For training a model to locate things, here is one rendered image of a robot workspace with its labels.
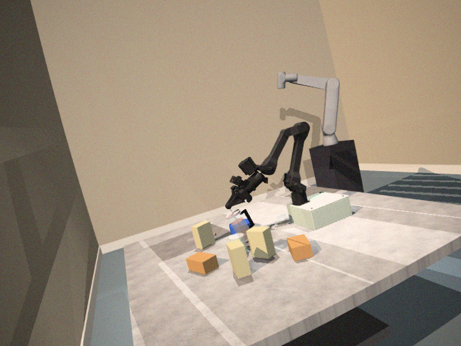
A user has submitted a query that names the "blue round disc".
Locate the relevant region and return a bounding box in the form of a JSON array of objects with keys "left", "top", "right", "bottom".
[{"left": 229, "top": 219, "right": 251, "bottom": 235}]

